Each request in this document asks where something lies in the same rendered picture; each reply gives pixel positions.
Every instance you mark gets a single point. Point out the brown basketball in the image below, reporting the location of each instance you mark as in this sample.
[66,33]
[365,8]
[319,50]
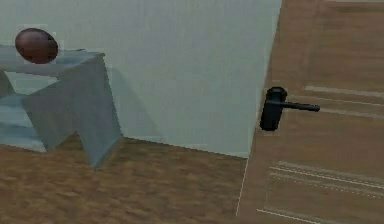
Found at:
[36,46]

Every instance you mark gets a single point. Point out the grey shelf table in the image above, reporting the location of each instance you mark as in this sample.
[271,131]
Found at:
[76,100]

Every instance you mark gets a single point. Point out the brown wooden room door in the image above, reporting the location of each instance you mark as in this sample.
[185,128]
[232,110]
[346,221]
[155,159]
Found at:
[320,143]

